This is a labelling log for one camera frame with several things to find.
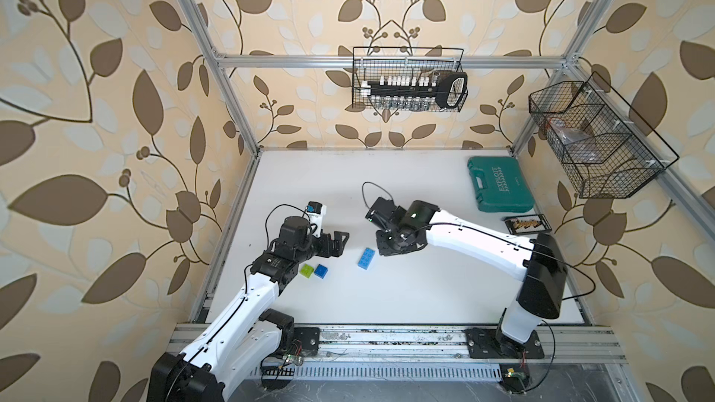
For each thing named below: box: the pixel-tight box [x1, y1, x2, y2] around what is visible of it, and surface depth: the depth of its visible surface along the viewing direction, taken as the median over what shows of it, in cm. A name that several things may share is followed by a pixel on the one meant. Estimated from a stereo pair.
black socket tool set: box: [360, 71, 469, 111], surface depth 86 cm
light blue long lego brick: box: [357, 247, 376, 270], surface depth 90 cm
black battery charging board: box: [501, 213, 553, 235], surface depth 98 cm
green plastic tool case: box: [467, 156, 536, 214], surface depth 104 cm
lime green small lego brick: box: [299, 263, 314, 279], surface depth 88 cm
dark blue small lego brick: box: [313, 263, 329, 280], surface depth 88 cm
